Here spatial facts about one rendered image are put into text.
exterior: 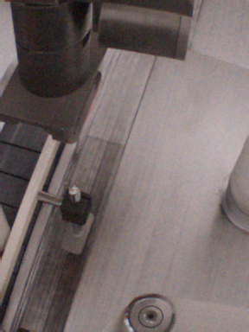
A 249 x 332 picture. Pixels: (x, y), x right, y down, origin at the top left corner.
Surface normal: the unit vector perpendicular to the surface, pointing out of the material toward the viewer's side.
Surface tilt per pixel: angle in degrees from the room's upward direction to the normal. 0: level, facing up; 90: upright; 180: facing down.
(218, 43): 0
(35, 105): 0
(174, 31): 59
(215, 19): 0
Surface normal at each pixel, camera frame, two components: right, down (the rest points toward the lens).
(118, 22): -0.15, 0.59
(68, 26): 0.50, 0.77
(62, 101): 0.04, -0.47
